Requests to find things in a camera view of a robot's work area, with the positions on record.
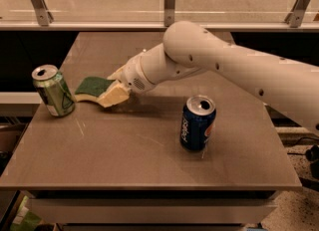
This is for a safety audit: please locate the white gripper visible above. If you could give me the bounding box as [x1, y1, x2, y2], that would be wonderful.
[97, 53, 155, 108]

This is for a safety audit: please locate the middle metal rail bracket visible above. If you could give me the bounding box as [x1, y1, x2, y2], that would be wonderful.
[163, 0, 175, 27]

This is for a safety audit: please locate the black cable on floor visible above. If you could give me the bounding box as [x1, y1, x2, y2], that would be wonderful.
[286, 136, 319, 180]

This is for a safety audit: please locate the metal rail bracket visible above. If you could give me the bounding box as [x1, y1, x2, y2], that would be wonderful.
[30, 0, 54, 26]
[284, 0, 311, 28]
[163, 0, 175, 27]

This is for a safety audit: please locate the right metal rail bracket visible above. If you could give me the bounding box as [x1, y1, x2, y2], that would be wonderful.
[284, 0, 311, 28]

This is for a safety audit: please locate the left metal rail bracket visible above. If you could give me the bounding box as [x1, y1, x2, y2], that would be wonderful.
[30, 0, 54, 26]

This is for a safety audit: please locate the blue Pepsi can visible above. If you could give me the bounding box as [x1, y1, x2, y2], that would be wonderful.
[179, 95, 216, 151]

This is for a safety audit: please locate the green and yellow sponge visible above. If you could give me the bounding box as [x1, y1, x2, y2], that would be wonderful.
[74, 77, 114, 102]

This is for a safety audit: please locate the green soda can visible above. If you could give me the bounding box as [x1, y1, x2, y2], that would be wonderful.
[32, 65, 75, 117]

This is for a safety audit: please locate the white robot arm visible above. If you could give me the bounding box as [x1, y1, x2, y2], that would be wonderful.
[109, 21, 319, 133]

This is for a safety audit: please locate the green bag under table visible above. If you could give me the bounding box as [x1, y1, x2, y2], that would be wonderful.
[9, 196, 42, 231]

